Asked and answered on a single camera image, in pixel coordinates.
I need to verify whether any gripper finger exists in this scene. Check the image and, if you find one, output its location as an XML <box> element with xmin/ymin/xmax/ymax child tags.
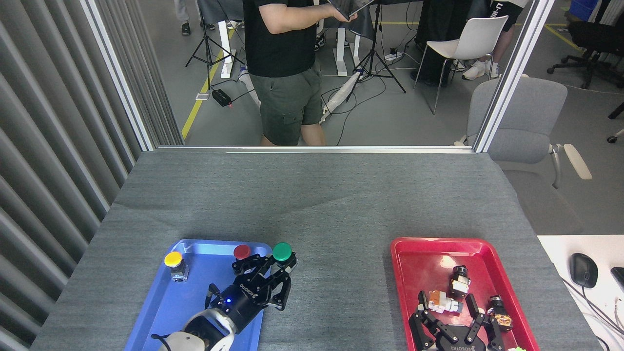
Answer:
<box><xmin>263</xmin><ymin>259</ymin><xmax>298</xmax><ymax>311</ymax></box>
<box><xmin>231</xmin><ymin>253</ymin><xmax>274</xmax><ymax>289</ymax></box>
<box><xmin>409</xmin><ymin>291</ymin><xmax>447</xmax><ymax>351</ymax></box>
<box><xmin>464</xmin><ymin>293</ymin><xmax>507</xmax><ymax>351</ymax></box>

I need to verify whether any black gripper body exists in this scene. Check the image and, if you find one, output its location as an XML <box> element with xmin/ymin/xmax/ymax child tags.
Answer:
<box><xmin>210</xmin><ymin>277</ymin><xmax>272</xmax><ymax>332</ymax></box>
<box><xmin>435</xmin><ymin>331</ymin><xmax>477</xmax><ymax>351</ymax></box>

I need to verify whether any green push button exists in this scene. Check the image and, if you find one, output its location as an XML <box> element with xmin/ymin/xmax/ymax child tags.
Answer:
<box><xmin>271</xmin><ymin>242</ymin><xmax>295</xmax><ymax>273</ymax></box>

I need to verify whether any yellow push button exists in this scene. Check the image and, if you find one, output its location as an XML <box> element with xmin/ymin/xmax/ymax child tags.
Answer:
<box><xmin>164</xmin><ymin>251</ymin><xmax>190</xmax><ymax>282</ymax></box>

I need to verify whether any red plastic tray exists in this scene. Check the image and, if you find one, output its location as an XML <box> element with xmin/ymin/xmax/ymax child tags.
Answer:
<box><xmin>390</xmin><ymin>237</ymin><xmax>541</xmax><ymax>351</ymax></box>

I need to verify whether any blue plastic tray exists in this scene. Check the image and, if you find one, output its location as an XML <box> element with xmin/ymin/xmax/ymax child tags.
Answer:
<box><xmin>124</xmin><ymin>239</ymin><xmax>273</xmax><ymax>351</ymax></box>

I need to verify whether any white desk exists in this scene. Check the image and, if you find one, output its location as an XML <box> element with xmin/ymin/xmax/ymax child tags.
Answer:
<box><xmin>537</xmin><ymin>235</ymin><xmax>624</xmax><ymax>351</ymax></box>

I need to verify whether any black computer mouse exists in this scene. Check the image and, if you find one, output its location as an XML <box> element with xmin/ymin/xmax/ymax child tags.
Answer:
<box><xmin>569</xmin><ymin>253</ymin><xmax>599</xmax><ymax>289</ymax></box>

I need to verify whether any person in green shorts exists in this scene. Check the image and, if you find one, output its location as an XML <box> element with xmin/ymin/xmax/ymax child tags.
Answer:
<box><xmin>242</xmin><ymin>0</ymin><xmax>359</xmax><ymax>146</ymax></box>

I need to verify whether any white stand on wheels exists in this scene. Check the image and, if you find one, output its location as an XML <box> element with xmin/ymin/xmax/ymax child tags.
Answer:
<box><xmin>239</xmin><ymin>67</ymin><xmax>364</xmax><ymax>123</ymax></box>

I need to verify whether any grey office chair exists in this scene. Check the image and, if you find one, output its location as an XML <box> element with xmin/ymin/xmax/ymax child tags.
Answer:
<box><xmin>454</xmin><ymin>74</ymin><xmax>593</xmax><ymax>235</ymax></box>

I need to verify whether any black tripod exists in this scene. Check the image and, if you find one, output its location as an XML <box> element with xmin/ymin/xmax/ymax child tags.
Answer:
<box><xmin>345</xmin><ymin>4</ymin><xmax>407</xmax><ymax>103</ymax></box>
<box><xmin>185</xmin><ymin>0</ymin><xmax>244</xmax><ymax>91</ymax></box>

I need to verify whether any grey slatted panel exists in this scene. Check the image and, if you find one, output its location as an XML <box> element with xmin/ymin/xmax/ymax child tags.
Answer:
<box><xmin>0</xmin><ymin>0</ymin><xmax>183</xmax><ymax>351</ymax></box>

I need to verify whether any black chair base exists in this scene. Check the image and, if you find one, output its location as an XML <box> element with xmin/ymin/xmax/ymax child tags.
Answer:
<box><xmin>607</xmin><ymin>101</ymin><xmax>624</xmax><ymax>144</ymax></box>

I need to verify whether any person in grey trousers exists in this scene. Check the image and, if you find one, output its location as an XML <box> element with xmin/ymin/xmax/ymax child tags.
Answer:
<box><xmin>174</xmin><ymin>0</ymin><xmax>216</xmax><ymax>36</ymax></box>

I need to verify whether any dark tablet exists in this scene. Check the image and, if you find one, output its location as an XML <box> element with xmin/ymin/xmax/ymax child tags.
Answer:
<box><xmin>328</xmin><ymin>0</ymin><xmax>376</xmax><ymax>21</ymax></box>

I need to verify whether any white plastic chair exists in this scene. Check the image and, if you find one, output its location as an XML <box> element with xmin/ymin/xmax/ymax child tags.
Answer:
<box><xmin>413</xmin><ymin>16</ymin><xmax>509</xmax><ymax>115</ymax></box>

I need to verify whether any black draped table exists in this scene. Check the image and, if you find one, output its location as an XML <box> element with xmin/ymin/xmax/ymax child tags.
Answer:
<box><xmin>411</xmin><ymin>0</ymin><xmax>490</xmax><ymax>87</ymax></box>

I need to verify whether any seated person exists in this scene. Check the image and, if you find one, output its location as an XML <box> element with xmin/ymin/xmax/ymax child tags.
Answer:
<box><xmin>451</xmin><ymin>0</ymin><xmax>529</xmax><ymax>81</ymax></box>

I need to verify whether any black office chair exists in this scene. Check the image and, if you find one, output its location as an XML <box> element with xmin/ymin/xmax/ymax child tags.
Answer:
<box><xmin>547</xmin><ymin>0</ymin><xmax>624</xmax><ymax>90</ymax></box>

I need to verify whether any blue box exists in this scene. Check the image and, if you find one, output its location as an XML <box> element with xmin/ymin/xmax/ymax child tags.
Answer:
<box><xmin>569</xmin><ymin>0</ymin><xmax>599</xmax><ymax>21</ymax></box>

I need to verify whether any black orange switch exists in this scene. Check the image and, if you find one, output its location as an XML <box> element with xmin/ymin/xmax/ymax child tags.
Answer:
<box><xmin>487</xmin><ymin>295</ymin><xmax>514</xmax><ymax>332</ymax></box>

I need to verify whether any orange white switch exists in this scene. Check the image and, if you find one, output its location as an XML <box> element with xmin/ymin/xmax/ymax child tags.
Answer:
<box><xmin>428</xmin><ymin>290</ymin><xmax>464</xmax><ymax>315</ymax></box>

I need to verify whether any black knob switch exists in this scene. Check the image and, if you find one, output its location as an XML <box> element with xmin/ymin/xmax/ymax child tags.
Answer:
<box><xmin>448</xmin><ymin>265</ymin><xmax>471</xmax><ymax>298</ymax></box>

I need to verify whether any black cable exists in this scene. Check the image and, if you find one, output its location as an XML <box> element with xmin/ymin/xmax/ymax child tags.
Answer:
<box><xmin>561</xmin><ymin>278</ymin><xmax>624</xmax><ymax>339</ymax></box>

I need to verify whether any silver rail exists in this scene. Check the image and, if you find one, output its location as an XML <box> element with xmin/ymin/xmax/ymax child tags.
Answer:
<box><xmin>156</xmin><ymin>145</ymin><xmax>476</xmax><ymax>154</ymax></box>

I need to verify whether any silver post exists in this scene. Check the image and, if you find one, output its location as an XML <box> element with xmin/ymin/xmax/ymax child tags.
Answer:
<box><xmin>80</xmin><ymin>0</ymin><xmax>156</xmax><ymax>152</ymax></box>
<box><xmin>473</xmin><ymin>0</ymin><xmax>556</xmax><ymax>153</ymax></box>

